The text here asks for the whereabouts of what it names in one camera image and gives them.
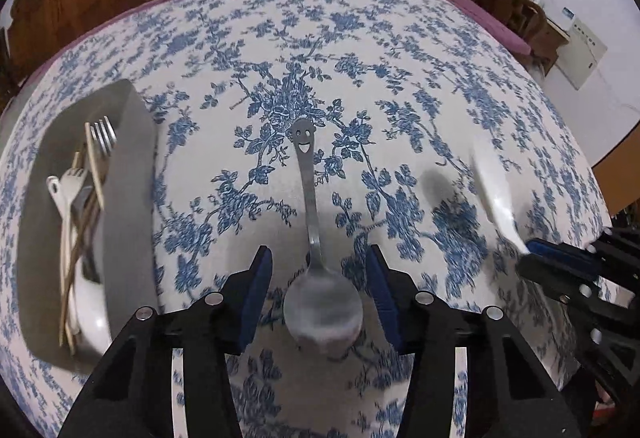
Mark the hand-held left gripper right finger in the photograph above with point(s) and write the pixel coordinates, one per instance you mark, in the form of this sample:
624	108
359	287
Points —
382	298

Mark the blue floral tablecloth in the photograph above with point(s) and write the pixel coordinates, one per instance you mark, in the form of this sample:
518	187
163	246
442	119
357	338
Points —
400	92

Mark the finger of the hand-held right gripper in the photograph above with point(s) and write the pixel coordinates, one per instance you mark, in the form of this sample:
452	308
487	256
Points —
560	255
545	275

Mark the white plastic fork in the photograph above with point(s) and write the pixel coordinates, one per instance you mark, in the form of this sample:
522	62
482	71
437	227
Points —
70	198

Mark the wooden side table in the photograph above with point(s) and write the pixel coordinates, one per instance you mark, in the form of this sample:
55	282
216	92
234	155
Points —
525	17

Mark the grey utensil tray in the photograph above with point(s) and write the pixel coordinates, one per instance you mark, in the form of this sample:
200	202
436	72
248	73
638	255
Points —
131	218

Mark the beige wooden chopstick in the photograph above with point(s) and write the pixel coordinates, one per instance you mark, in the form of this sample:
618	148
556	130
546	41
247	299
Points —
94	162

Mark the short purple seat cushion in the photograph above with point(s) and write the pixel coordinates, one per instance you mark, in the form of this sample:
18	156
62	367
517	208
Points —
495	27

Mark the metal smiley face spoon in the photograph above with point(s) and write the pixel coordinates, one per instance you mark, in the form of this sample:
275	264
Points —
322	313

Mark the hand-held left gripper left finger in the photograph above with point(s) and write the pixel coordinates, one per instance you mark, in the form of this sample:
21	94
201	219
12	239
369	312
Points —
252	303

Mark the brown wooden chopstick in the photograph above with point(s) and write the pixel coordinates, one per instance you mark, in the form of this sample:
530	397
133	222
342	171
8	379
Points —
80	238
75	268

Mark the metal fork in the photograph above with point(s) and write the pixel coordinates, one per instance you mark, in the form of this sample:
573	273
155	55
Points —
102	137

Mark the white wall box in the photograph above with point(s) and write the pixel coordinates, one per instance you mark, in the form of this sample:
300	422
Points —
582	50

